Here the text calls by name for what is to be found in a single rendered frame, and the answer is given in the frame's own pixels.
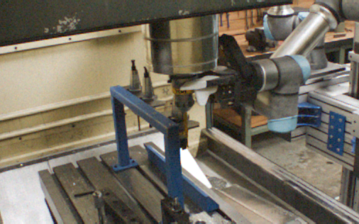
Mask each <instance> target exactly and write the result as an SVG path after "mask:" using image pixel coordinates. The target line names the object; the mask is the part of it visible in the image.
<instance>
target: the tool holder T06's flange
mask: <svg viewBox="0 0 359 224"><path fill-rule="evenodd" d="M171 79H174V80H175V82H187V81H191V80H194V79H197V74H190V75H177V76H173V75H169V80H171Z"/></svg>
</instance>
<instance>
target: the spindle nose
mask: <svg viewBox="0 0 359 224"><path fill-rule="evenodd" d="M141 28H142V35H143V52H144V60H145V63H146V69H148V70H149V71H150V72H153V73H156V74H163V75H173V76H177V75H190V74H198V73H202V72H207V71H209V70H211V69H213V68H215V67H216V66H217V65H218V64H219V32H218V30H219V15H218V14H214V15H210V16H200V17H195V18H186V19H181V20H176V21H168V22H162V23H153V24H148V25H143V26H141Z"/></svg>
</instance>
